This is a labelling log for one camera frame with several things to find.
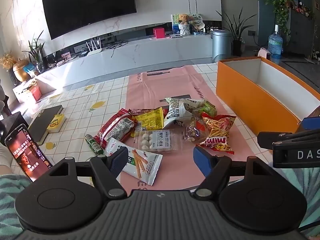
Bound white marble tv console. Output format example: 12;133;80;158
32;34;215;90

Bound small pink heater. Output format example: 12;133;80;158
257;47;272;60

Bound dark side furniture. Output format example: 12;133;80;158
0;111;29;145

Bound white snack bag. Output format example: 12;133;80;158
164;97;205;130

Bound black television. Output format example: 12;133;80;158
41;0;137;40

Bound long red snack packet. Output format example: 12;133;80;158
129;107;163;117

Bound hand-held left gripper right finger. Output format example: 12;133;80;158
193;146;272;197

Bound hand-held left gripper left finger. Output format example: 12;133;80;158
50;147;129;198

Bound brown teddy bear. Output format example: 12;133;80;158
176;14;190;25

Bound gold vase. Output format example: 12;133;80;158
12;59;29;82

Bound cardboard box with red side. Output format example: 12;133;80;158
12;79;42;103

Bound green candy tube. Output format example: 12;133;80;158
84;134;104;157

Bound trailing ivy plant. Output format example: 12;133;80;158
241;0;293;45

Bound small brown snack packet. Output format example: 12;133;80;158
184;120;208;143

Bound white router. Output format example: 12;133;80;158
79;38;103;57

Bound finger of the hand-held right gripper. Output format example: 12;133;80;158
299;116;320;133
257;129;320;151

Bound smartphone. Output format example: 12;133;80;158
4;124;53;183

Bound yellow dried flowers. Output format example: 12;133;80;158
0;52;18;70

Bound red yellow crisp bag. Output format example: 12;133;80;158
196;113;237;155

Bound white stick snack packet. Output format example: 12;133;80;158
104;137;163;186

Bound blue water jug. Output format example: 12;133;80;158
267;24;283;64

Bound black cables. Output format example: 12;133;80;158
106;40;129;51

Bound round decorative fan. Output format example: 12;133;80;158
189;13;205;30

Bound yellow snack packet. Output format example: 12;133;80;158
135;107;165;131

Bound row of small bottles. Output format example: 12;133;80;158
291;0;313;15

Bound dark grey cabinet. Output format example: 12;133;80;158
285;7;316;55

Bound potted long leaf plant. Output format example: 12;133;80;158
216;7;254;57

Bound silver trash can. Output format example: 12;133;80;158
212;29;232;63

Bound pink table mat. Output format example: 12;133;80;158
120;64;272;193

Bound orange cardboard box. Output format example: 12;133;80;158
215;57;320;137

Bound blue picture board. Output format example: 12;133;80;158
171;14;183;34

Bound green orchid plant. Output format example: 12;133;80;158
22;30;45;73

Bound yellow tissue packet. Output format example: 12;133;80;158
47;114;66;133

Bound green snack packet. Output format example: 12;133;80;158
192;101;217;117

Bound large red snack packet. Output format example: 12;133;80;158
93;108;137;150

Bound clear packet of white candies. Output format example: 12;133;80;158
134;129;179;153

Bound dark hardcover book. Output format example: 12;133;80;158
28;105;64;145

